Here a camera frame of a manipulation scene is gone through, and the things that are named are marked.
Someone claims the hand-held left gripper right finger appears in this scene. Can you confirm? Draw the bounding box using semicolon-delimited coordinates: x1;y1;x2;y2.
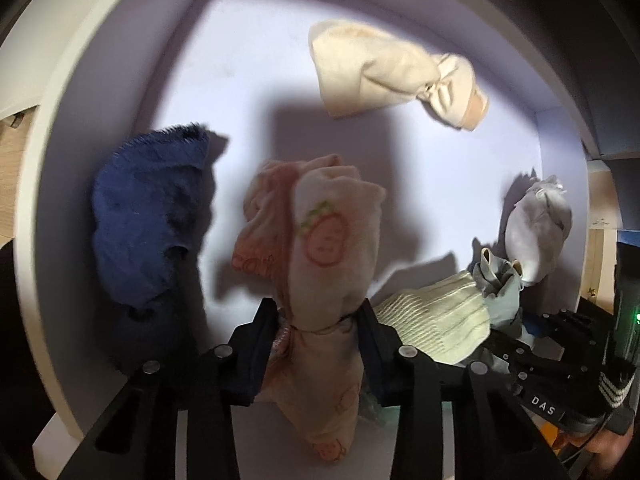
356;297;571;480

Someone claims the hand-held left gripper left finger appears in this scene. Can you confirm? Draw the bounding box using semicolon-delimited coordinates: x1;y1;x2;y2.
32;297;278;480

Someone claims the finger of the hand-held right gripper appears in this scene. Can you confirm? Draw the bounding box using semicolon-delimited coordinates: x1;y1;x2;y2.
522;310;618;367
487;335;591;398

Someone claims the pale ribbed sock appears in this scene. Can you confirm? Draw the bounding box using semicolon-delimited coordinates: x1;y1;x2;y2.
372;270;492;366

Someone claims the white sock ball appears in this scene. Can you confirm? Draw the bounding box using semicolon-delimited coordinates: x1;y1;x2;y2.
504;175;573;285

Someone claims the pink peach print sock pair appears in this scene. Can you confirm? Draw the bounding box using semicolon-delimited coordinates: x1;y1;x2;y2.
232;154;388;463

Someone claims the blue fluffy sock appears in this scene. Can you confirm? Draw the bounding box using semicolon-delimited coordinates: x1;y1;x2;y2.
91;122;232;376

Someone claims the white drawer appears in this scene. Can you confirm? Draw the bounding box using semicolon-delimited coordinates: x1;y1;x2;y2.
12;0;601;480

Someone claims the cream sock pair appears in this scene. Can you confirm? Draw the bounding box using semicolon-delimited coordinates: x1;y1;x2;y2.
307;19;491;132

